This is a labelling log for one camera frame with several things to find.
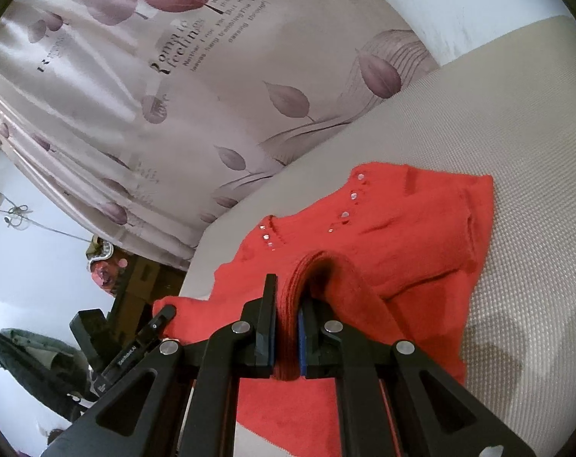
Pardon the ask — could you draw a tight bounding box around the red knit sweater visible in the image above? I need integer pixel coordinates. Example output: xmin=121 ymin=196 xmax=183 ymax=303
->
xmin=165 ymin=162 xmax=494 ymax=456

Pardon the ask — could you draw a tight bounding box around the dark hanging garment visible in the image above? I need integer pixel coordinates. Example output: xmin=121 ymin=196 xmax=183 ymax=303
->
xmin=0 ymin=328 xmax=96 ymax=422

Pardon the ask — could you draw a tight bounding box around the dark wooden cabinet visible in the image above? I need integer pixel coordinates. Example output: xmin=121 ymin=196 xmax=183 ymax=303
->
xmin=107 ymin=256 xmax=186 ymax=347

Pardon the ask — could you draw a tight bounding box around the floral bag on cabinet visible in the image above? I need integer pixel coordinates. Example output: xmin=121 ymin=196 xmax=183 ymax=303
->
xmin=85 ymin=235 xmax=129 ymax=296

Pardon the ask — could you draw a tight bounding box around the leaf-print satin curtain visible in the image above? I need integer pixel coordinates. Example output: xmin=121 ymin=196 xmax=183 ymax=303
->
xmin=0 ymin=0 xmax=437 ymax=269

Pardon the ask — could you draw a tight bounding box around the beige woven table cover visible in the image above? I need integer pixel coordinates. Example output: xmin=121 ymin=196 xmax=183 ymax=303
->
xmin=182 ymin=17 xmax=576 ymax=456

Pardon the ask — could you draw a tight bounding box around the white cord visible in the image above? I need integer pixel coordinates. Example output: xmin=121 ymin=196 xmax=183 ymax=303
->
xmin=0 ymin=203 xmax=97 ymax=244

